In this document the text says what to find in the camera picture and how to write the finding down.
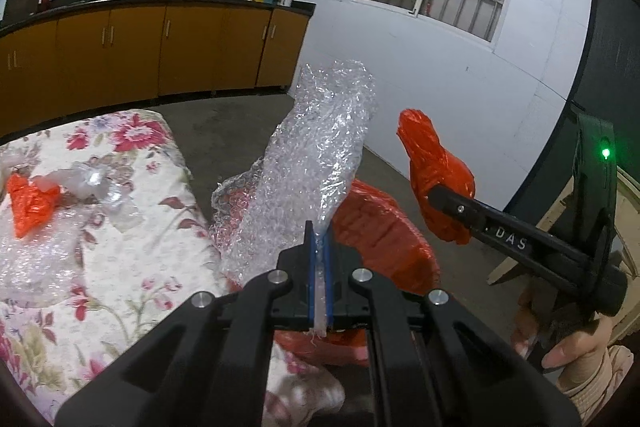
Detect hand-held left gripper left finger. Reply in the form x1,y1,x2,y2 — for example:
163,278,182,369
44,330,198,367
55,222,321,427

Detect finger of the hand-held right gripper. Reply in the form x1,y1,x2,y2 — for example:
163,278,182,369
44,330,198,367
427,184,496,246

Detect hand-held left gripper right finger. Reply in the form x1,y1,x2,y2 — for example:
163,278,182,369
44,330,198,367
324,234,583,427

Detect red plastic bag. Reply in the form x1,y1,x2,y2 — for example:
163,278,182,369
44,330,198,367
396,108,476,245
6,173,62,239

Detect orange basket with red liner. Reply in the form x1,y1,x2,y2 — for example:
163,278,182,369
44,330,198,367
220,177,443,368

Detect clear bubble wrap sheet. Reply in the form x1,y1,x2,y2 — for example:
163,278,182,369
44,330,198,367
209,59,377,338

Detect person's right forearm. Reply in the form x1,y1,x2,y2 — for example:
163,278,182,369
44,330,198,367
557,344,636,410

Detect person's right hand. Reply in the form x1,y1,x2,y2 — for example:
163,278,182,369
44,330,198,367
514,288,616,376

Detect dark door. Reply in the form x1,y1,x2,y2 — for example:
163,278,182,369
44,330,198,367
502,0,640,228

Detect floral cloth covered table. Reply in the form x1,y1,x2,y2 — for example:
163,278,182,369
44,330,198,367
0,108,346,427

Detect small bubble wrap piece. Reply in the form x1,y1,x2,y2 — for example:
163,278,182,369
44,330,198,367
0,207,88,308

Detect wooden base cabinets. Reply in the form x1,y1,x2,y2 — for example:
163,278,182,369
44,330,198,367
0,2,317,138

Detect dark cutting board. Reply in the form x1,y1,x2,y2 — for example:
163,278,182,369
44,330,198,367
2,0,45,25

